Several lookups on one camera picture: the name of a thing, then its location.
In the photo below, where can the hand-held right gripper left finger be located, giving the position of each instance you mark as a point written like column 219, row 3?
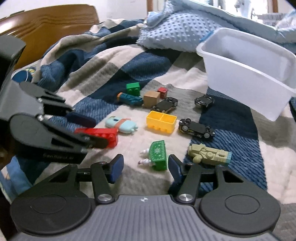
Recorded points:
column 117, row 167

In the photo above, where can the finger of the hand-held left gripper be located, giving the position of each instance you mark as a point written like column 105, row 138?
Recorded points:
column 99, row 141
column 81, row 120

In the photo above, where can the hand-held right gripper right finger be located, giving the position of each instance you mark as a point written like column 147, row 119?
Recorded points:
column 174, row 168

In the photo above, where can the red toy brick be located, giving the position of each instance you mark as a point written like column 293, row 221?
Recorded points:
column 111, row 136

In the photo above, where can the black toy car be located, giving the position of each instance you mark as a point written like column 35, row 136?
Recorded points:
column 165, row 104
column 204, row 101
column 196, row 129

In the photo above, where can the white plastic container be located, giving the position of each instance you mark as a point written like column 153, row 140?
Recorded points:
column 242, row 76

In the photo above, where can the green trapezoid toy block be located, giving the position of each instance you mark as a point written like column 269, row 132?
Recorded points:
column 158, row 154

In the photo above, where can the small white toy figure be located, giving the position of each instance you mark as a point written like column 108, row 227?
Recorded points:
column 145, row 152
column 145, row 161

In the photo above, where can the beige toy vehicle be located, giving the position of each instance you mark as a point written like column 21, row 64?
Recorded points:
column 208, row 154

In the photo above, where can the yellow toy brick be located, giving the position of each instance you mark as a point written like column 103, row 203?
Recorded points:
column 159, row 121

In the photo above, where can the teal toy car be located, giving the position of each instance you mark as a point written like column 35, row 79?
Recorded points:
column 129, row 99

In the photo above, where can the blue round object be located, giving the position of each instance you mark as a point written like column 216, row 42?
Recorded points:
column 23, row 74

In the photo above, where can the green toy brick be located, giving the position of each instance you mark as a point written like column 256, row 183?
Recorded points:
column 133, row 89

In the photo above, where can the brown wooden cube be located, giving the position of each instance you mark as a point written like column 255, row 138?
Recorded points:
column 150, row 99

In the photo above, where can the small red cube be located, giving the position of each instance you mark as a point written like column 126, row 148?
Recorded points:
column 162, row 92

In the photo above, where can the blue grey plaid blanket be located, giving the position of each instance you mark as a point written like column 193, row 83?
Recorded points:
column 138, row 58

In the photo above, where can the wooden headboard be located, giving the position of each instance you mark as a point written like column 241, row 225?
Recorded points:
column 46, row 25

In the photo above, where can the light blue dotted blanket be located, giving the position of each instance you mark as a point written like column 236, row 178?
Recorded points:
column 175, row 30

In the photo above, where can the window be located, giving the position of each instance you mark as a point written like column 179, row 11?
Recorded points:
column 231, row 7

